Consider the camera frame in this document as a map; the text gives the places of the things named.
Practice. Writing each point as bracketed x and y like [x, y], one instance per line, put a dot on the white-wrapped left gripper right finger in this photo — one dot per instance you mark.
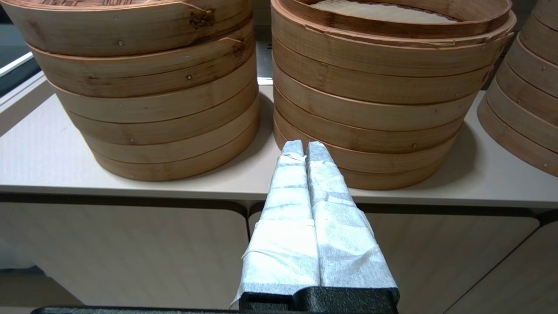
[348, 253]

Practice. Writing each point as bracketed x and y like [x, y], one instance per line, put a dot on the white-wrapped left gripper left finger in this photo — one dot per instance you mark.
[283, 244]

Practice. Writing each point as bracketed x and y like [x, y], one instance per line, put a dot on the bamboo steamer basket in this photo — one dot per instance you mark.
[523, 139]
[370, 126]
[152, 113]
[536, 83]
[370, 61]
[545, 35]
[392, 172]
[165, 161]

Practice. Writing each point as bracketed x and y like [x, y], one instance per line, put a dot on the white cloth liner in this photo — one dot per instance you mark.
[383, 11]

